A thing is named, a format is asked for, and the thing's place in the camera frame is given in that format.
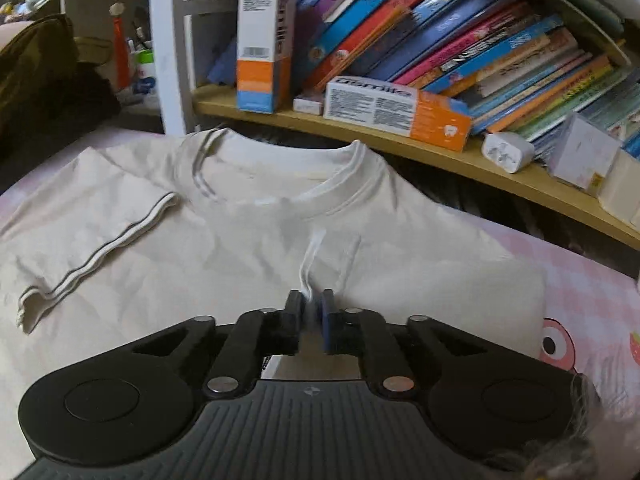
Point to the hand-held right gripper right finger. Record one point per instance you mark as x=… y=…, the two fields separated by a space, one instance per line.
x=327 y=320

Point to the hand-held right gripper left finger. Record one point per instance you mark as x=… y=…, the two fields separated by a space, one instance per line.
x=299 y=317

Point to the cream t-shirt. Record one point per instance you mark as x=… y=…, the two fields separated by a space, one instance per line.
x=150 y=240

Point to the long white orange toothpaste box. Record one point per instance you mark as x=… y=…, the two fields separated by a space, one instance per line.
x=380 y=105

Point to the white charger plug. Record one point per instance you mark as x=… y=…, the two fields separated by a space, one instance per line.
x=507 y=152

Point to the pink checked desk mat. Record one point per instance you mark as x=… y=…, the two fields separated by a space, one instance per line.
x=590 y=300

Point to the white wooden bookshelf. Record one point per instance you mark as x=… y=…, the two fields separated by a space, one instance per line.
x=167 y=85

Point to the tall white orange toothpaste box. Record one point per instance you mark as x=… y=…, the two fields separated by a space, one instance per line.
x=260 y=35

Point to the white cube box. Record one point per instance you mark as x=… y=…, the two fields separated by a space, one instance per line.
x=580 y=155

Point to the black case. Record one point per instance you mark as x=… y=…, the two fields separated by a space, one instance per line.
x=75 y=110

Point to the row of colourful books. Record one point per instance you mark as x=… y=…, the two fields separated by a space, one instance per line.
x=450 y=35

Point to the red white figurine bottle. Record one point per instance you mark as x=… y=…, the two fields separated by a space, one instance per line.
x=121 y=55

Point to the cream pen holder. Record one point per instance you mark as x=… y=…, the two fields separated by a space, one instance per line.
x=625 y=190

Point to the olive green bag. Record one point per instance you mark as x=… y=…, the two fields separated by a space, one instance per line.
x=35 y=65

